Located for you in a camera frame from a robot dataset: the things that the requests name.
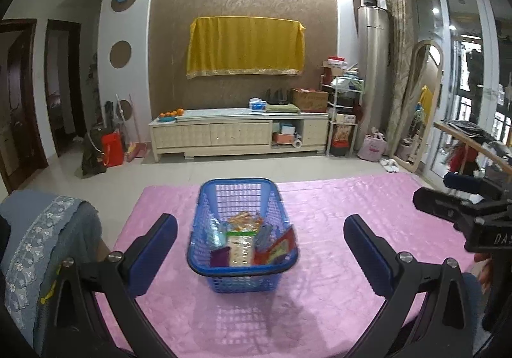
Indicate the large red yellow snack packet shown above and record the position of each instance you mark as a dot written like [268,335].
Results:
[280,248]

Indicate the green-edged clear cracker packet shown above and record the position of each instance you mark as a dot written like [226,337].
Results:
[240,250]

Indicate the orange box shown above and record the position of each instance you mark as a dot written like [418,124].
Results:
[284,138]

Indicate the cardboard box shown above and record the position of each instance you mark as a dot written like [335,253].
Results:
[310,101]

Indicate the person's right hand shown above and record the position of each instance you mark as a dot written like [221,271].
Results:
[484,274]

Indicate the white slipper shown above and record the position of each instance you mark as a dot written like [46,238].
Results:
[384,162]
[392,166]

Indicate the cream tv cabinet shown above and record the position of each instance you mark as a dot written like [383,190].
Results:
[224,134]

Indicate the red garment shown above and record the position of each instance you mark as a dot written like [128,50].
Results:
[468,158]

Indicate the yellow cloth cover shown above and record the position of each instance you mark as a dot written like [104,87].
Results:
[244,45]

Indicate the printed carton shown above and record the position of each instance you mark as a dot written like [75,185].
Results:
[344,134]

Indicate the black router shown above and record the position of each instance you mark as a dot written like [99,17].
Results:
[278,98]

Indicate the red bag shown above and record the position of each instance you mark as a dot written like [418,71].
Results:
[112,150]

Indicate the pink quilted mat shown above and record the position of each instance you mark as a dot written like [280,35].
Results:
[320,214]

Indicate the grey lace chair cover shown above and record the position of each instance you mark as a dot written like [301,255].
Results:
[36,238]

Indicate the dark wooden door frame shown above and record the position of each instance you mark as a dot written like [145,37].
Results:
[78,94]
[36,102]

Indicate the plate of oranges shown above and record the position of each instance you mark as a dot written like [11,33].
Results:
[172,114]

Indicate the blue plastic basket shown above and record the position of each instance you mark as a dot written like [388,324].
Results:
[240,280]

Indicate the patterned curtain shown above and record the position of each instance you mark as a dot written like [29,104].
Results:
[400,61]

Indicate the pink tote bag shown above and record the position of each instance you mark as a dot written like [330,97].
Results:
[372,150]

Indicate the black bag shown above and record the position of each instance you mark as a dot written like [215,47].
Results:
[92,158]

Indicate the white metal rack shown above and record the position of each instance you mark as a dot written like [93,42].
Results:
[328,130]

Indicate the light blue snack packet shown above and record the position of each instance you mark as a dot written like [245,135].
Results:
[216,236]

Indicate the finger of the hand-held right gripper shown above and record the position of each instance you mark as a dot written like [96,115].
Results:
[460,182]
[432,202]

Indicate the blue tissue box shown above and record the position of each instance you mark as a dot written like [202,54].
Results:
[258,105]

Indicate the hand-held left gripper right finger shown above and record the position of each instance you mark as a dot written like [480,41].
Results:
[368,258]

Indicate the clear bag of orange snacks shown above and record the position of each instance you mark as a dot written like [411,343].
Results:
[244,222]

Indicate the arched standing mirror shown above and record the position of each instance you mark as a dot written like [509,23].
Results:
[426,102]

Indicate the blue white box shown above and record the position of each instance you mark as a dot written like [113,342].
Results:
[288,128]

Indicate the purple snack packet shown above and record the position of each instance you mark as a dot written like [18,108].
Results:
[220,257]

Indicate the person's jeans leg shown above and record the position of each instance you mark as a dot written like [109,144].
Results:
[472,314]

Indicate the glass sliding door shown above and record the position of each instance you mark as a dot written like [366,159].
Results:
[456,61]

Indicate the wooden drying rack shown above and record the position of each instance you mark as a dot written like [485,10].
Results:
[480,148]

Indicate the blue beige snack packet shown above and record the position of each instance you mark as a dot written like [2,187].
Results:
[263,238]

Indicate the silver tower air conditioner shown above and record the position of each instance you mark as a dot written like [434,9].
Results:
[374,61]

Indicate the white paper roll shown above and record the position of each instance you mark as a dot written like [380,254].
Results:
[296,143]

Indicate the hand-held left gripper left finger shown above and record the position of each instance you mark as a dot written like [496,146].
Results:
[154,254]

